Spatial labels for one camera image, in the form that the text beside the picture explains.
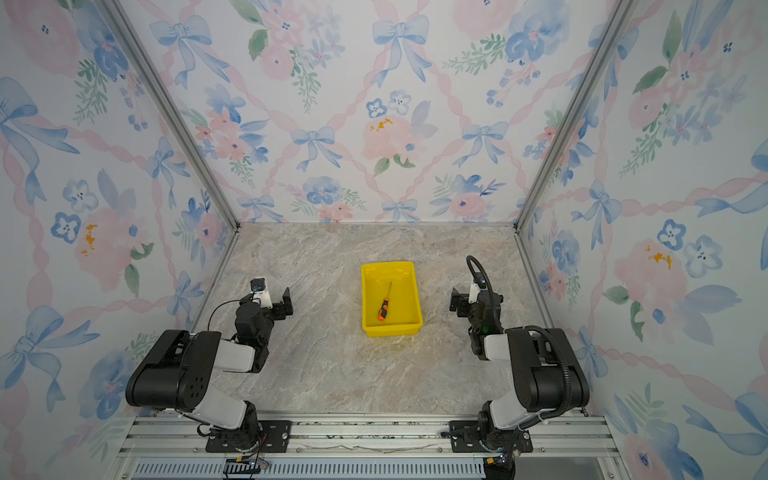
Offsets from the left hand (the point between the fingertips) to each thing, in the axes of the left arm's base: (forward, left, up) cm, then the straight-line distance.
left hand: (273, 287), depth 91 cm
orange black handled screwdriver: (-3, -34, -7) cm, 35 cm away
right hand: (+2, -61, -2) cm, 61 cm away
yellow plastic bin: (+10, -38, -11) cm, 41 cm away
